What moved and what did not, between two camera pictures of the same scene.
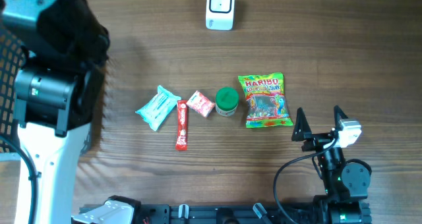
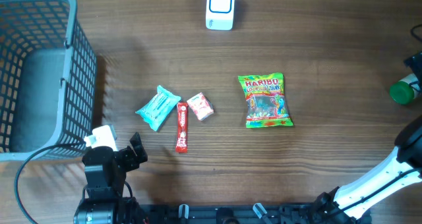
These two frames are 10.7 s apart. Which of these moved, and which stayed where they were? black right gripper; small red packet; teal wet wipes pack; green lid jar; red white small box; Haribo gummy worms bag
Moved: green lid jar; black right gripper
Stayed: Haribo gummy worms bag; red white small box; small red packet; teal wet wipes pack
